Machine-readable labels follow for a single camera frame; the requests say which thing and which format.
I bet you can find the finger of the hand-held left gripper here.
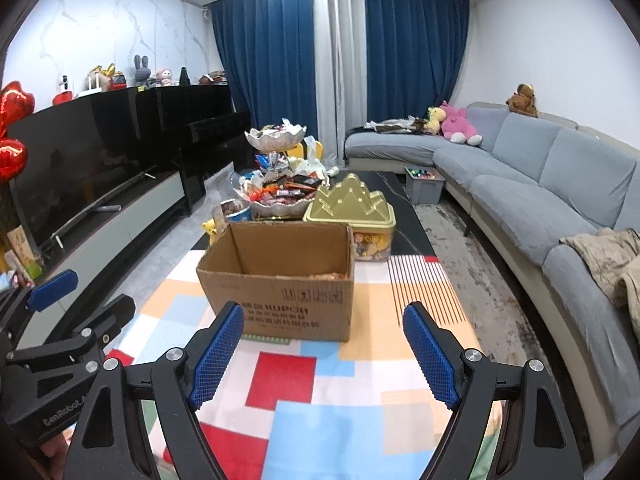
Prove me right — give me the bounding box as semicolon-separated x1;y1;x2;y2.
0;269;80;333
5;294;137;376

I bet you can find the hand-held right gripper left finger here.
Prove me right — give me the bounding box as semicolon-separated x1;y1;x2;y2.
62;301;246;480

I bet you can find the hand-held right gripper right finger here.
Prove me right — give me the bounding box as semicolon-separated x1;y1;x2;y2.
402;302;586;480

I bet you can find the brown cardboard box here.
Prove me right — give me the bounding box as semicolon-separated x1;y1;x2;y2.
196;220;356;343

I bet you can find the person's left hand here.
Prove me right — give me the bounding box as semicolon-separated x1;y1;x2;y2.
37;432;68;468

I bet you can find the stack of snack boxes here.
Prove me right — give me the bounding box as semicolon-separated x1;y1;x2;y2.
0;225;46;291

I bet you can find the mottled grey rug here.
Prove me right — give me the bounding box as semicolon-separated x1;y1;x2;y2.
415;195;566;461

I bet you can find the colourful checkered tablecloth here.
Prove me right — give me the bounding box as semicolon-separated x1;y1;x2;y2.
102;247;501;480

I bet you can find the curved black television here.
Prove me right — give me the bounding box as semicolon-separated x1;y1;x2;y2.
7;92;161;253

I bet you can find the grey television cabinet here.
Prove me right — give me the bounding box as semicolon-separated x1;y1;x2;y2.
10;170;193;346

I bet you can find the clear jar with blue label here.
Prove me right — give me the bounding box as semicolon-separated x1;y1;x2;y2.
212;199;253;246

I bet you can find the white two-tier bowl stand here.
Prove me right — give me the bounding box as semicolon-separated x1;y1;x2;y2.
235;122;321;221

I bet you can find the gold lidded tin box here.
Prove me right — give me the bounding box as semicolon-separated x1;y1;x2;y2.
303;172;397;263

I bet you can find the grey storage bin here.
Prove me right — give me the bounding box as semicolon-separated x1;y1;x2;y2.
404;166;446;205

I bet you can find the clear plastic bag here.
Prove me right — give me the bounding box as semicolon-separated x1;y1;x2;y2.
227;170;258;201

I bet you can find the pile of assorted snack packets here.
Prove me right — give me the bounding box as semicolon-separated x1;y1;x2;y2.
239;170;321;201
250;119;301;136

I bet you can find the grey sectional sofa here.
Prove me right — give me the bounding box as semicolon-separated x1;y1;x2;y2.
344;101;640;456

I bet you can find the beige jacket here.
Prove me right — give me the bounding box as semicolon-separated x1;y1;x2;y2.
560;227;640;333

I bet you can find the white plush toy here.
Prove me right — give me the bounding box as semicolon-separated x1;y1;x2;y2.
290;155;341;178

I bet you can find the black upright piano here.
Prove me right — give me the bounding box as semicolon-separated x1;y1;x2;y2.
135;84;253;216

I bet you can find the yellow chair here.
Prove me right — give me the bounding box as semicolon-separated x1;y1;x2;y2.
287;141;323;161

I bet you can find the patterned cloth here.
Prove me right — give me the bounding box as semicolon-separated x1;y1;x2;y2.
364;116;431;135

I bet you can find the pink plush toy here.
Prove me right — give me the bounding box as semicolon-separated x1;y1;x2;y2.
439;101;483;146

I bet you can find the yellow plush toy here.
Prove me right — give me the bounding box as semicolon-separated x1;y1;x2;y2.
425;106;447;135

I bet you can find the brown plush toy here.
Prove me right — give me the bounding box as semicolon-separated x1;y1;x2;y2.
506;83;538;118

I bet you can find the blue curtain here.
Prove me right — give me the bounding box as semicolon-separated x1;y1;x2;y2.
207;0;321;143
362;0;471;126

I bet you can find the white sheer curtain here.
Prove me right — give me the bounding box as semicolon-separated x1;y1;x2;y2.
312;0;368;166

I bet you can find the white security camera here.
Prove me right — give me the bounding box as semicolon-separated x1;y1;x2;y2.
54;75;76;106

